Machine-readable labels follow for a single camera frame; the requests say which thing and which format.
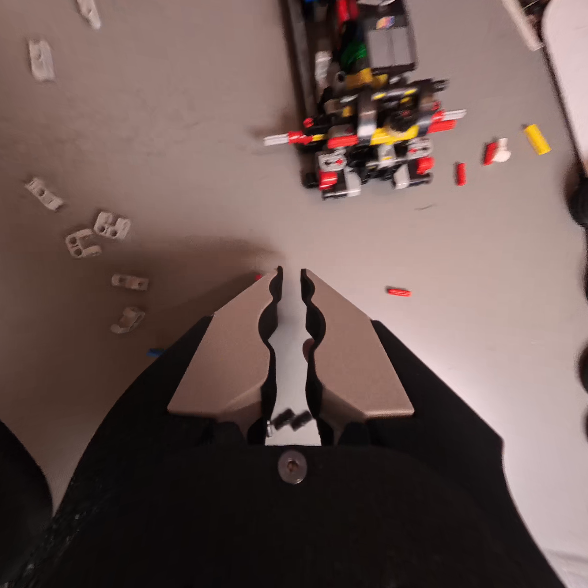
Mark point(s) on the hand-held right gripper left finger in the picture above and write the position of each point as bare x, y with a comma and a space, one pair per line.
220, 367

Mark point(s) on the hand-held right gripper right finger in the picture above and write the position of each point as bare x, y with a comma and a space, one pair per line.
363, 367

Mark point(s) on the blue connector pin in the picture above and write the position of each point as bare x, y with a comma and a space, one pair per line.
155, 353

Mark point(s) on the toy brick car chassis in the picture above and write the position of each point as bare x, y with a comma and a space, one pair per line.
367, 128

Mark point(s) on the yellow toy axle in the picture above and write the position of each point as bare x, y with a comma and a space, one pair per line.
536, 138

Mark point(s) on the white book stand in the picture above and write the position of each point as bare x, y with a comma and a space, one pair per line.
569, 55

